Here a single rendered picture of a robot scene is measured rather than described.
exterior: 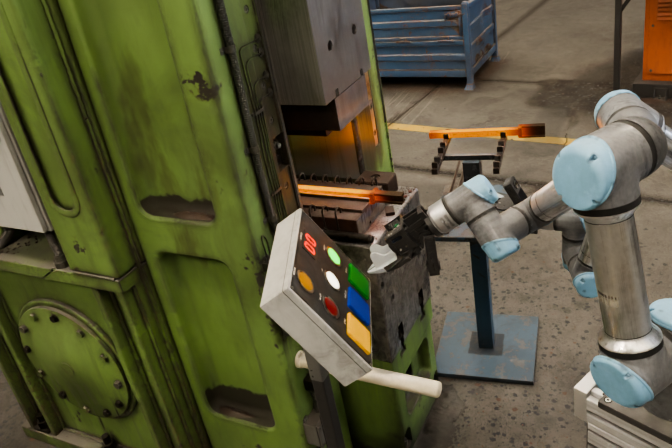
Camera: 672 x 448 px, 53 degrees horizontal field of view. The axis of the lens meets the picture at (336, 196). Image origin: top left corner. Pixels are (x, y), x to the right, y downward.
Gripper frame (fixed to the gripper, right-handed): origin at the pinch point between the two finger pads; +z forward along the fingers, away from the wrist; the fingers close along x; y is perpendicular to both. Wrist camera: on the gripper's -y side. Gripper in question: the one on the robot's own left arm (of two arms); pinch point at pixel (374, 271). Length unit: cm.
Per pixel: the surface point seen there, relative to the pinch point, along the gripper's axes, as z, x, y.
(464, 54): -27, -404, -101
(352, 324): 4.5, 19.9, 2.8
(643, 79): -120, -338, -176
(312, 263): 5.2, 11.0, 16.4
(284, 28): -14, -34, 54
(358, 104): -13, -47, 23
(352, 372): 9.2, 26.9, -3.1
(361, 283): 4.4, 0.6, -0.6
